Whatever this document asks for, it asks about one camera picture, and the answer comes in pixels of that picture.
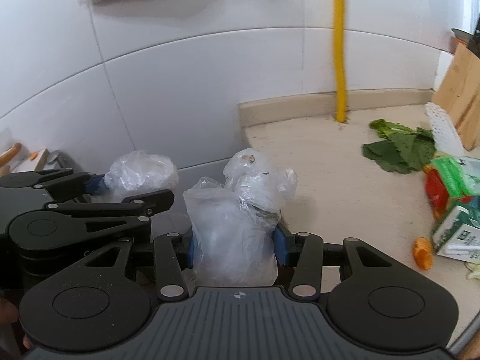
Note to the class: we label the light green lettuce leaf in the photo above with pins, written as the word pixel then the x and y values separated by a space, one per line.
pixel 390 127

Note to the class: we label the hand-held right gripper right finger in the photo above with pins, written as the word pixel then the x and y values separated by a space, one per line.
pixel 280 247

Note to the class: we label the napa cabbage leaf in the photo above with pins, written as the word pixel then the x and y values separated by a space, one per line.
pixel 474 270

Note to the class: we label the yellow pipe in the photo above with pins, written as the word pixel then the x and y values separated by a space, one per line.
pixel 339 45

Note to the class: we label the wooden knife block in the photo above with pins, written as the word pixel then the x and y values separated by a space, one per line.
pixel 463 97

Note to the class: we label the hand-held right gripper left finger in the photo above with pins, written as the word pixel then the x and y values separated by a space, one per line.
pixel 192 253

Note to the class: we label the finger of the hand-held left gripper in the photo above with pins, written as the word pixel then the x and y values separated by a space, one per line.
pixel 150 202
pixel 95 184

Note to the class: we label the dark green leaf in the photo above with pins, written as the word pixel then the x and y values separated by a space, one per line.
pixel 384 155
pixel 416 150

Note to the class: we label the flat white foam fruit net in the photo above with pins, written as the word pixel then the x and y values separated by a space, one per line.
pixel 444 131

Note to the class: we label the white top metal cart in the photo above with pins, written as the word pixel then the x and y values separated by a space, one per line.
pixel 43 156

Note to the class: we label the red drink carton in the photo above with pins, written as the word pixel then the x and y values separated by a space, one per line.
pixel 438 191

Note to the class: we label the green white carton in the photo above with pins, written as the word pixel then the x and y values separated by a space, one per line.
pixel 455 232

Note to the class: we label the clear plastic bag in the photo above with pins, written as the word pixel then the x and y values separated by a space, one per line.
pixel 232 225
pixel 142 174

